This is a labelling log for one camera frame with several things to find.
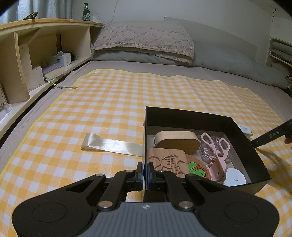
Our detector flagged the round cork frog coaster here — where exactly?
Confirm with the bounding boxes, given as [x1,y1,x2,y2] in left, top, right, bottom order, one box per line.
[186,154,210,179]

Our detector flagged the tissue box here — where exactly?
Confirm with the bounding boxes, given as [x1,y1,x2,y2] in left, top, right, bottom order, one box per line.
[42,51,71,68]

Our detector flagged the green glass bottle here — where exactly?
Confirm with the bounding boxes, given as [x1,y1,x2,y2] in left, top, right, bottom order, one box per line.
[82,3,91,21]

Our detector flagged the clear plastic case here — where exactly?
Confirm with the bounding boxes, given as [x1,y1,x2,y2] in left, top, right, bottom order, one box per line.
[199,132,231,163]

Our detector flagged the beige textured pillow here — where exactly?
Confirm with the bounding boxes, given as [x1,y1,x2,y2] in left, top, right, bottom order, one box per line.
[92,21,195,65]

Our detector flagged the carved wooden block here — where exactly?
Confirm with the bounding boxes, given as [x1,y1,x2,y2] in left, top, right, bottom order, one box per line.
[147,148,189,178]

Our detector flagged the pink scissors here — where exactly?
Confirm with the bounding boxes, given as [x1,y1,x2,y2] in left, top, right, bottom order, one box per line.
[201,132,230,182]

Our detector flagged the purple book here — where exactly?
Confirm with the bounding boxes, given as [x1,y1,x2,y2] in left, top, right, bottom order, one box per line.
[42,64,65,82]

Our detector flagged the black cardboard box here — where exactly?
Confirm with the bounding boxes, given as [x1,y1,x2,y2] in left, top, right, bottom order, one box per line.
[145,107,271,195]

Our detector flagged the oval wooden box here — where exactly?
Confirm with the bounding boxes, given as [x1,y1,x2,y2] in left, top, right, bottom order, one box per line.
[154,131,200,155]

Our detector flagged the grey pillow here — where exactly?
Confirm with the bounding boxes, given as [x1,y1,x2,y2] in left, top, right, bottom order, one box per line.
[91,41,287,89]

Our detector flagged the white charger adapter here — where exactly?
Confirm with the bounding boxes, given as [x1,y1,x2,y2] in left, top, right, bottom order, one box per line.
[238,124,253,138]

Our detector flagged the green string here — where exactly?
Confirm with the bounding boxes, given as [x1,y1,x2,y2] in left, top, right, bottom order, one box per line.
[49,79,79,90]

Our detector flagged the white round disc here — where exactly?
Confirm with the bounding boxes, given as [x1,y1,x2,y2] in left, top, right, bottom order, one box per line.
[223,168,247,187]

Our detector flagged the white side shelf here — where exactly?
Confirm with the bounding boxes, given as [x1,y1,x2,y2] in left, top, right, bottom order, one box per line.
[265,37,291,88]

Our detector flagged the yellow checkered cloth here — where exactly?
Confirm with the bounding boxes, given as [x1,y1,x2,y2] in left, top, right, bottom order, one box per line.
[1,68,291,236]

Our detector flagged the wooden bedside shelf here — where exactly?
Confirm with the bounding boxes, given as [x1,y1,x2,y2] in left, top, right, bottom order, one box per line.
[1,18,103,136]

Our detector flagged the dark object on shelf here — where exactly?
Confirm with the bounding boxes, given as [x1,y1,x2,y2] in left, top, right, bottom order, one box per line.
[23,11,38,20]

